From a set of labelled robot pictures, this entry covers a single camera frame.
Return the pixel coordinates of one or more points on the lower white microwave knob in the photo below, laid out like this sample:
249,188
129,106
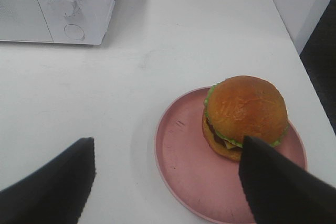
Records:
64,8

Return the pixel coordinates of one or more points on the toy hamburger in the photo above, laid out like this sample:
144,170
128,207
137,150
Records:
243,106

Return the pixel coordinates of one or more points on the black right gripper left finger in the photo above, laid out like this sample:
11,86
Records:
55,193

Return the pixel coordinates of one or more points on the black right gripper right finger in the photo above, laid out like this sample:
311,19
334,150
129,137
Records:
279,191

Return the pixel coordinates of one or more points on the white microwave door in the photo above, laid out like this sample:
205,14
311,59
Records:
23,20

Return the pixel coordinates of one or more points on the white microwave oven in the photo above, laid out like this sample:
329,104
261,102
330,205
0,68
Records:
86,6

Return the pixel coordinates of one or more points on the round white door button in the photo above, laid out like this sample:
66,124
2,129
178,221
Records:
74,31

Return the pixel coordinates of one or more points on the pink round plate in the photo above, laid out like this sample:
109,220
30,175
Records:
204,182

